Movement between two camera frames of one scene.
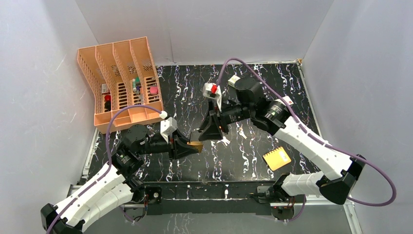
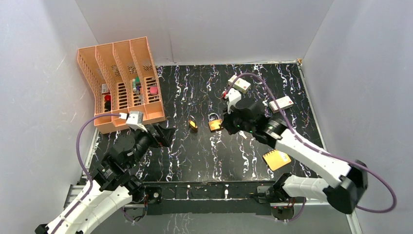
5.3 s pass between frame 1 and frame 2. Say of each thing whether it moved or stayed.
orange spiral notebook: stayed
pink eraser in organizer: stayed
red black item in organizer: stayed
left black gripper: moved
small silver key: moved
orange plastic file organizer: stayed
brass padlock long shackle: moved
